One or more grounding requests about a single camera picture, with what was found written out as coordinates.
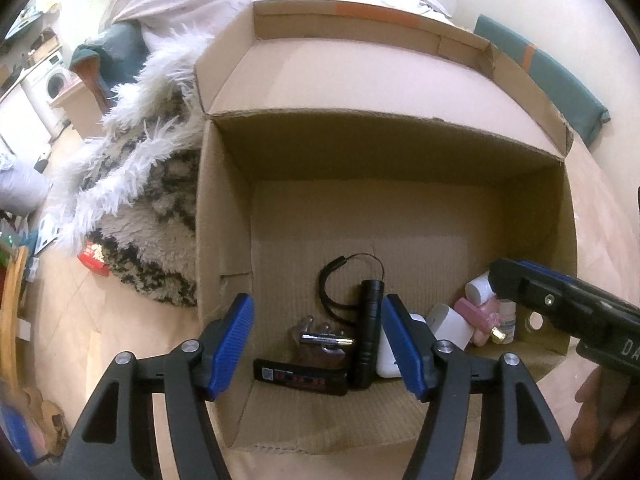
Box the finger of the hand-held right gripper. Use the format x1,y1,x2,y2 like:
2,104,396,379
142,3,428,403
488,258,617,334
517,259,640,314

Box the wooden chair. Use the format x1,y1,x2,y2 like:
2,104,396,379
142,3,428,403
0,244,31,391

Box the white pill bottle blue label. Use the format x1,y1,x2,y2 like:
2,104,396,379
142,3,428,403
496,300,517,345

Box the white charger adapter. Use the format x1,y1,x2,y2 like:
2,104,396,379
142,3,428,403
426,303,475,350

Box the person's right hand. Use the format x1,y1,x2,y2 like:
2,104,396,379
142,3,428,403
571,369,640,467

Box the beige stool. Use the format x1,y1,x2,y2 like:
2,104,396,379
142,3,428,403
49,80,108,138

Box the black flat pack red label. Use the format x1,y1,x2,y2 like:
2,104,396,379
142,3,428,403
253,358,349,397

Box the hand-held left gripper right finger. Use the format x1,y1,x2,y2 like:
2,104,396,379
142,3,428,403
381,293,571,480

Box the cardboard box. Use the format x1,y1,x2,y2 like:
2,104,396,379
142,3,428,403
192,0,581,453

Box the red packet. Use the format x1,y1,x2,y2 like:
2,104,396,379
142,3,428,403
76,241,112,279

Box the white earbuds case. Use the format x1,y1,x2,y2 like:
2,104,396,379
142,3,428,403
375,312,432,379

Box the fluffy black and white rug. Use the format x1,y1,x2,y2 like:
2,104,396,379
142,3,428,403
52,25,221,308

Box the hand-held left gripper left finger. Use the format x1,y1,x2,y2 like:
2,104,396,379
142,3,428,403
60,292,257,480

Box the dark teal pillow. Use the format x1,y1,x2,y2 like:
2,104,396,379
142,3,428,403
69,21,151,91

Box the pink floral bottle gold cap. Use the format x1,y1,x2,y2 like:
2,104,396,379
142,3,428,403
454,297,507,347

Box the grey bag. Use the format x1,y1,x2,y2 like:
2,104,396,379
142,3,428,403
0,162,53,218

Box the white washing machine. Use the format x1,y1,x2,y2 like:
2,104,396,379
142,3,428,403
20,50,76,133

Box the brown slippers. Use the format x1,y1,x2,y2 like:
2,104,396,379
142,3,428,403
20,385,71,453

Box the black cylindrical battery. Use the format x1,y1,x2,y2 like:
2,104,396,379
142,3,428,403
300,332,355,350

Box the teal cushion orange stripe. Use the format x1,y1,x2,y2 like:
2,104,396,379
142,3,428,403
472,14,612,147

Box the black flashlight with strap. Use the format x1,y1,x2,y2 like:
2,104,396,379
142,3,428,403
318,253,388,390

